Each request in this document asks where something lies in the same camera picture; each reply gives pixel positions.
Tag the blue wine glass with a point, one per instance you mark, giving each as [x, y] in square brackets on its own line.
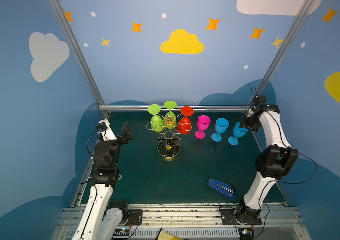
[221, 126]
[238, 132]

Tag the green wine glass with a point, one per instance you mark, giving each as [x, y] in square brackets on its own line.
[170, 119]
[156, 121]

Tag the gold wire glass rack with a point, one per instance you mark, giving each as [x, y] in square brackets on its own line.
[169, 145]

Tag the pink wine glass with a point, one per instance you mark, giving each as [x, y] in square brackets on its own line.
[202, 124]

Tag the blue wine glass front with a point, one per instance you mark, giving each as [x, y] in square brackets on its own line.
[221, 126]

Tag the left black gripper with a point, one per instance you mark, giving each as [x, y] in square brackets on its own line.
[125, 135]

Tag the green wine glass back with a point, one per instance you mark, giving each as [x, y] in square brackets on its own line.
[170, 119]

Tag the red wine glass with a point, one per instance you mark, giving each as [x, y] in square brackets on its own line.
[185, 124]

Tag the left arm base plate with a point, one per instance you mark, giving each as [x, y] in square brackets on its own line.
[132, 217]

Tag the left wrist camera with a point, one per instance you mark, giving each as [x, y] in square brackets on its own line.
[105, 132]

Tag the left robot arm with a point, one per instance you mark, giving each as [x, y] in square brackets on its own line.
[100, 219]

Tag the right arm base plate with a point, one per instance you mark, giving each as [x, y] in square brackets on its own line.
[243, 217]

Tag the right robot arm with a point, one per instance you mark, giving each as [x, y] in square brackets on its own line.
[272, 164]

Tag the blue stapler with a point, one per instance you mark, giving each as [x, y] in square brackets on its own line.
[223, 188]

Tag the yellow object at bottom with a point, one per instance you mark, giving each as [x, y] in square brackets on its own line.
[163, 235]

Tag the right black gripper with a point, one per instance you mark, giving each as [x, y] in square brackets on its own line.
[248, 121]

